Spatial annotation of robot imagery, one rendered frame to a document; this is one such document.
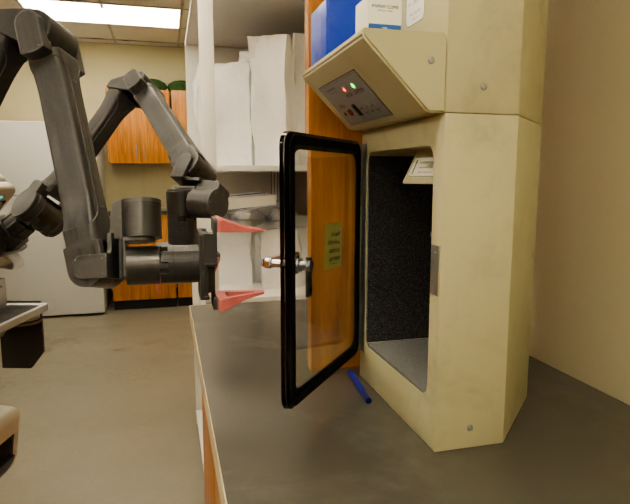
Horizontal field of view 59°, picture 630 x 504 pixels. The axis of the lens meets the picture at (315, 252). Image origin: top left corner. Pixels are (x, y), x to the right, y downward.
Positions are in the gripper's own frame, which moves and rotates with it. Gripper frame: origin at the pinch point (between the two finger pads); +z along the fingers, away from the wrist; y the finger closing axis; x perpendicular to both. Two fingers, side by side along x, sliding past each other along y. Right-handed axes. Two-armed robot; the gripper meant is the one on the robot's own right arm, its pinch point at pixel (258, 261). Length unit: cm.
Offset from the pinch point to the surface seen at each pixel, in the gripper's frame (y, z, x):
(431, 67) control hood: 27.1, 19.7, -17.7
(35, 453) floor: -120, -78, 194
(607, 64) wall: 34, 65, 3
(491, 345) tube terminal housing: -10.4, 30.4, -17.8
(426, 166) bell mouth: 14.8, 24.7, -6.9
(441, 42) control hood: 30.3, 21.0, -17.7
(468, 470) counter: -25.5, 24.3, -23.3
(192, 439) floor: -120, -4, 189
